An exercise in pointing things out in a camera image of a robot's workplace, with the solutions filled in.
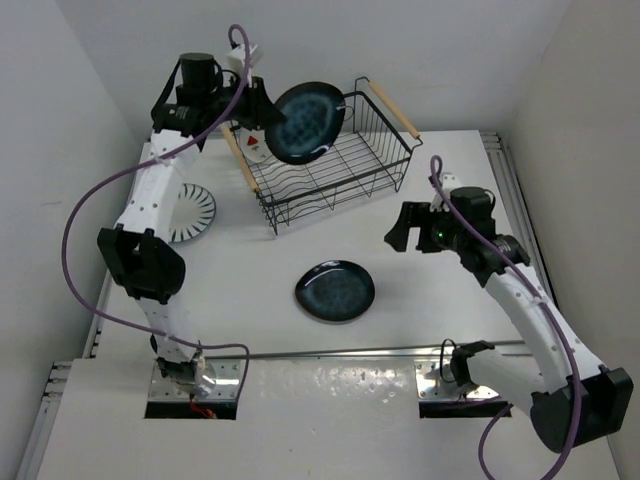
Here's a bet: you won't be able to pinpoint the small watermelon plate blue rim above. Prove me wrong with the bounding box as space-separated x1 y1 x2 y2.
238 128 273 164

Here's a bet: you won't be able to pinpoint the left wooden rack handle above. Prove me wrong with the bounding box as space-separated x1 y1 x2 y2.
220 125 260 194

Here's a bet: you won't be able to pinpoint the white plate blue stripes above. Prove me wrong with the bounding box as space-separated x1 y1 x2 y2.
169 183 217 244

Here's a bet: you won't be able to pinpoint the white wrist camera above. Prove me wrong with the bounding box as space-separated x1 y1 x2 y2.
431 172 463 211
226 44 263 74

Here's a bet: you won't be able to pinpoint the right wooden rack handle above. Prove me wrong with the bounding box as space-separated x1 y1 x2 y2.
367 80 421 140

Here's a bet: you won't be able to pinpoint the metal base plate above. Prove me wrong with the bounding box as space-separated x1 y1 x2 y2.
147 358 243 403
415 358 501 403

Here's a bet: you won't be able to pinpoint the dark blue glazed plate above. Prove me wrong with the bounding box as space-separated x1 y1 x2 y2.
294 260 376 324

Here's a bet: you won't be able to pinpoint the black wire dish rack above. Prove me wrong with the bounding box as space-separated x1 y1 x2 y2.
229 76 423 234

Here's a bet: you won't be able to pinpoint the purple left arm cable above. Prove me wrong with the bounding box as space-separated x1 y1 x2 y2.
61 24 251 406

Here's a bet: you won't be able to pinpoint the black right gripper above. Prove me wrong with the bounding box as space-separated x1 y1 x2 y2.
385 201 466 253

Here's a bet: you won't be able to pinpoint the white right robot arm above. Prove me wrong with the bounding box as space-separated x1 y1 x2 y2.
384 187 634 453

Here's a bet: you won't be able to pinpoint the wooden rack handle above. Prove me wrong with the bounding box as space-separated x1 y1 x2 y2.
367 80 421 140
220 125 260 194

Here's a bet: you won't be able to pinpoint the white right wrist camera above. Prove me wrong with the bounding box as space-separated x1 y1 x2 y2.
431 172 463 211

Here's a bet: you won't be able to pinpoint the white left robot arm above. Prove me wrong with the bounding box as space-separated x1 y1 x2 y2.
97 46 284 398

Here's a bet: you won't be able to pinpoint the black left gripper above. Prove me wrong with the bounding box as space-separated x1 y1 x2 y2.
203 73 285 132

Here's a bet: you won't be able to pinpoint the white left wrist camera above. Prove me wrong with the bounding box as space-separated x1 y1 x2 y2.
226 44 263 74

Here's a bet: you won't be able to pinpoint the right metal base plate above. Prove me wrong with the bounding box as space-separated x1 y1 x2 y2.
415 358 501 403

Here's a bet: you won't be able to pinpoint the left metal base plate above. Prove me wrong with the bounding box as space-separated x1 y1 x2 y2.
147 358 243 403

